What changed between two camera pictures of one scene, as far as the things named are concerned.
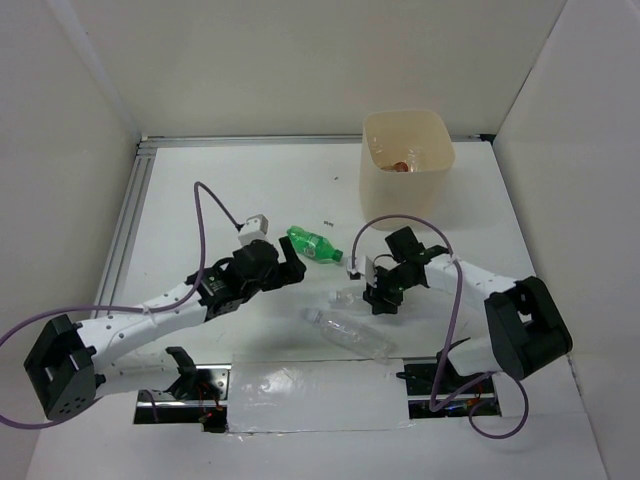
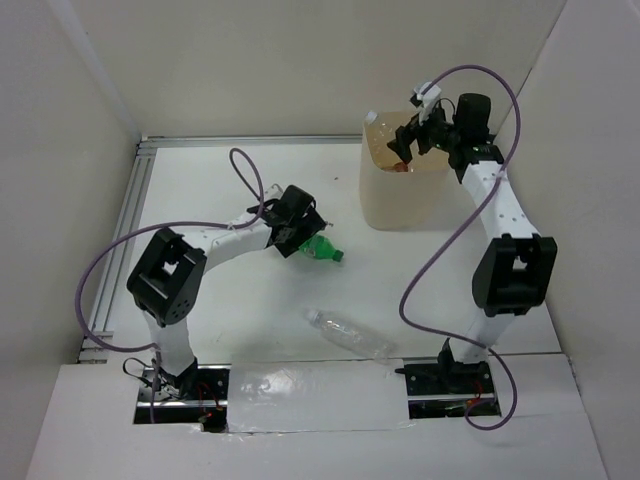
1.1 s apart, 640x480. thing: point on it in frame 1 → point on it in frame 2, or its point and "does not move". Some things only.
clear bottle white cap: [350, 298] → [377, 132]
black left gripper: [291, 271] → [311, 224]
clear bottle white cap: [352, 334] does not move
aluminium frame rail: [134, 188] does not move
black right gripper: [376, 295] → [406, 134]
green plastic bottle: [313, 245] does not move
